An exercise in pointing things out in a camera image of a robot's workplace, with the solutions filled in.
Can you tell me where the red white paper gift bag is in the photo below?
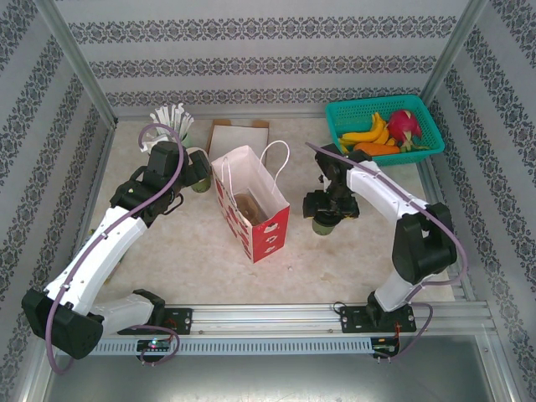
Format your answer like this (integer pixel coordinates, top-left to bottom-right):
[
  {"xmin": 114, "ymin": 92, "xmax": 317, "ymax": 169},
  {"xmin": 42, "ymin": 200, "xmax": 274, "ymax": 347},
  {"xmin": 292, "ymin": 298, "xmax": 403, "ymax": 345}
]
[{"xmin": 210, "ymin": 140, "xmax": 291, "ymax": 265}]

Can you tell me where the kraft cardboard napkin box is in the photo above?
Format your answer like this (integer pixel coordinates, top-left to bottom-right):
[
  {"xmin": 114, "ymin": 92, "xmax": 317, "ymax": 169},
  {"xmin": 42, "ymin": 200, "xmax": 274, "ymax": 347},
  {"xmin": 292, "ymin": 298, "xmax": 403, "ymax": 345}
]
[{"xmin": 206, "ymin": 118, "xmax": 271, "ymax": 157}]

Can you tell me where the brown pulp cup carrier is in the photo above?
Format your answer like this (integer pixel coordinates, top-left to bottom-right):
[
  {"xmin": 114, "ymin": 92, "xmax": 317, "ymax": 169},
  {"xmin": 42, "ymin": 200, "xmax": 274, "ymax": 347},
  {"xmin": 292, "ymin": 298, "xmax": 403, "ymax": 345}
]
[{"xmin": 233, "ymin": 188, "xmax": 270, "ymax": 224}]

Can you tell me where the orange carrot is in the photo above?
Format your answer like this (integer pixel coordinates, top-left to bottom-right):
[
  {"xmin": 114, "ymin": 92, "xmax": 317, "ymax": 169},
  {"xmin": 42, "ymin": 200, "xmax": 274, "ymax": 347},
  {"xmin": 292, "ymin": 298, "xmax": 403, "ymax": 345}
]
[{"xmin": 353, "ymin": 142, "xmax": 401, "ymax": 157}]

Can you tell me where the yellow banana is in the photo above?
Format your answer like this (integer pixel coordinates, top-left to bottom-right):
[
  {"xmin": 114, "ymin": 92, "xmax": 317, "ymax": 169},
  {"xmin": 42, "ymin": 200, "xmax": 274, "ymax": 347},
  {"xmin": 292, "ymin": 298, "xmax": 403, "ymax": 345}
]
[
  {"xmin": 339, "ymin": 111, "xmax": 387, "ymax": 142},
  {"xmin": 338, "ymin": 126, "xmax": 391, "ymax": 148}
]

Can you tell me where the teal plastic basket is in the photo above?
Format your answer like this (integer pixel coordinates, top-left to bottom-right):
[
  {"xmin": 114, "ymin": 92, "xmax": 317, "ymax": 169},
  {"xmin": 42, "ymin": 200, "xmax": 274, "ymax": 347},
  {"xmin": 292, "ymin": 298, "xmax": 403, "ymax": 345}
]
[{"xmin": 325, "ymin": 94, "xmax": 446, "ymax": 168}]

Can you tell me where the pink dragon fruit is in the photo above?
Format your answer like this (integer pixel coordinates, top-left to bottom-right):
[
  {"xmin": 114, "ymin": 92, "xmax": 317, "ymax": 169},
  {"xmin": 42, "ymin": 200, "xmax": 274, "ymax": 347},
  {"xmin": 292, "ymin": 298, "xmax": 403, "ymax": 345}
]
[{"xmin": 385, "ymin": 108, "xmax": 424, "ymax": 153}]

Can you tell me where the grey sheet metal panel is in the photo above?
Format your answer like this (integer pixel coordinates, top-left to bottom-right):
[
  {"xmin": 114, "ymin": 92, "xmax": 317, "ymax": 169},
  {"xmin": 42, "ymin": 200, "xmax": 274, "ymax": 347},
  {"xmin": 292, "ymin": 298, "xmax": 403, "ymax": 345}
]
[{"xmin": 41, "ymin": 355, "xmax": 510, "ymax": 402}]

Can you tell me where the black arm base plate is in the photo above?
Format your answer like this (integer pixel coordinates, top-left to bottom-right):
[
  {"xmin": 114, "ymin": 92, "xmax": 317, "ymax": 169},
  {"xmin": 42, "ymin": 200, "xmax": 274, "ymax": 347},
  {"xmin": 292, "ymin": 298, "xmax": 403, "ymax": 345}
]
[
  {"xmin": 116, "ymin": 307, "xmax": 194, "ymax": 336},
  {"xmin": 338, "ymin": 305, "xmax": 416, "ymax": 335}
]

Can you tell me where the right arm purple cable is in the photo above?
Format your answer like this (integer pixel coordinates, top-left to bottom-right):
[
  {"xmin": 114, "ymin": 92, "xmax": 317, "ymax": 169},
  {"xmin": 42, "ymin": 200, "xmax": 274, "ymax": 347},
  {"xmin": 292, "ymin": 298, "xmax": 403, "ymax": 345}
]
[{"xmin": 304, "ymin": 141, "xmax": 469, "ymax": 362}]

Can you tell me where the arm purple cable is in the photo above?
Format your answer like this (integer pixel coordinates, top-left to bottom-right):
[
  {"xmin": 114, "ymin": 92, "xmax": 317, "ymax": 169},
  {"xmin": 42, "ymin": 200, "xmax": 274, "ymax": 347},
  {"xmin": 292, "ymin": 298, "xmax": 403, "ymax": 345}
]
[
  {"xmin": 304, "ymin": 141, "xmax": 469, "ymax": 362},
  {"xmin": 45, "ymin": 122, "xmax": 186, "ymax": 374}
]

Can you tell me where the aluminium mounting rail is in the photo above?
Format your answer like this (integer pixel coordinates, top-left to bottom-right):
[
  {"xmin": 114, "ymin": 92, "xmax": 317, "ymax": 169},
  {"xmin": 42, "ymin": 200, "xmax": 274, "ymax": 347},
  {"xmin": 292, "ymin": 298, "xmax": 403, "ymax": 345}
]
[{"xmin": 100, "ymin": 304, "xmax": 495, "ymax": 338}]

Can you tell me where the aluminium frame post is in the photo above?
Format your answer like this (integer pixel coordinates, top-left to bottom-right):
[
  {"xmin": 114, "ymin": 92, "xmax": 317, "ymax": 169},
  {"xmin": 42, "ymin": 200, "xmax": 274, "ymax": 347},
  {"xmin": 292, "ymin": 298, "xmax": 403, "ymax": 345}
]
[
  {"xmin": 420, "ymin": 0, "xmax": 490, "ymax": 104},
  {"xmin": 32, "ymin": 0, "xmax": 119, "ymax": 126}
]

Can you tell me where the grey slotted cable tray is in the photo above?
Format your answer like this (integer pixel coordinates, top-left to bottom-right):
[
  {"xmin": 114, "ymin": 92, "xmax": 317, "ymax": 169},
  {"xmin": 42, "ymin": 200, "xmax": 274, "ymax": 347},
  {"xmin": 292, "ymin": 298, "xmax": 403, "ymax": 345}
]
[{"xmin": 94, "ymin": 338, "xmax": 398, "ymax": 357}]

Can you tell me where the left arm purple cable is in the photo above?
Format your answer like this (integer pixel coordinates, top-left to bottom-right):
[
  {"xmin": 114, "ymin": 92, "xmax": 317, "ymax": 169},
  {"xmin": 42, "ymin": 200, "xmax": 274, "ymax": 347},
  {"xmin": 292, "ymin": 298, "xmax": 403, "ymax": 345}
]
[{"xmin": 45, "ymin": 122, "xmax": 186, "ymax": 374}]

